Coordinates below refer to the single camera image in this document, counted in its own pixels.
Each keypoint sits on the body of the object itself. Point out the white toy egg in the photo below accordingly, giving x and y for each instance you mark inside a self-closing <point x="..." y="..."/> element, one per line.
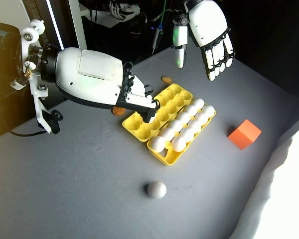
<point x="175" y="125"/>
<point x="198" y="103"/>
<point x="167" y="133"/>
<point x="194" y="127"/>
<point x="156" y="190"/>
<point x="208" y="111"/>
<point x="187" y="135"/>
<point x="178" y="144"/>
<point x="183" y="117"/>
<point x="201" y="118"/>
<point x="157" y="144"/>
<point x="191" y="109"/>

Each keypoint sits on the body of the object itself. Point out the white flat board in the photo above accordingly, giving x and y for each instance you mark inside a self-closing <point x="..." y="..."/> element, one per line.
<point x="102" y="20"/>

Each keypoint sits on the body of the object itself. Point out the white backdrop sheet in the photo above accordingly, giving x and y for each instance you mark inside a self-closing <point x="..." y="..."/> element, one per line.
<point x="289" y="186"/>

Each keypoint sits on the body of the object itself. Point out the yellow egg carton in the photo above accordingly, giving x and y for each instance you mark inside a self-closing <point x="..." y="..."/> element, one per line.
<point x="173" y="97"/>

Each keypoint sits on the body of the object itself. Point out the black strip with white light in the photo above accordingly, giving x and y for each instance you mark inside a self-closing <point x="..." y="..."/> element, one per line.
<point x="54" y="23"/>

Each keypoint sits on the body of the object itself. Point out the white upright post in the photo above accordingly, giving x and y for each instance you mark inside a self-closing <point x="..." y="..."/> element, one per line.
<point x="77" y="22"/>

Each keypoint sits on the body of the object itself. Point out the light tan round cookie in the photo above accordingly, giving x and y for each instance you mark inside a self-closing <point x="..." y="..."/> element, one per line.
<point x="166" y="79"/>

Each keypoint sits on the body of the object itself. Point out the white side panel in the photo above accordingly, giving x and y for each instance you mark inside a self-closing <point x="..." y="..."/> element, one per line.
<point x="7" y="11"/>

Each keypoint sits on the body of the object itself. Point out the spare white robot hand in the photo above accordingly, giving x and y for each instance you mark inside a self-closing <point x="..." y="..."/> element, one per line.
<point x="124" y="10"/>

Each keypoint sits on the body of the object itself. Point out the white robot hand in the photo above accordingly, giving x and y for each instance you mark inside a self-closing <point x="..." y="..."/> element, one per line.
<point x="206" y="22"/>
<point x="89" y="77"/>

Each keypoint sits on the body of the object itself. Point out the orange cube block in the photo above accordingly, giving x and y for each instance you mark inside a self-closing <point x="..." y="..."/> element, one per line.
<point x="244" y="135"/>

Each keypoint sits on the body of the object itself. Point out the orange-brown round cookie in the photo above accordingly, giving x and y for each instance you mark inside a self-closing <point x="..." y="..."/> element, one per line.
<point x="118" y="111"/>

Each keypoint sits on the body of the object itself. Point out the grey table cloth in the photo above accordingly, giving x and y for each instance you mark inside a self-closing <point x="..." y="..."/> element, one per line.
<point x="89" y="186"/>

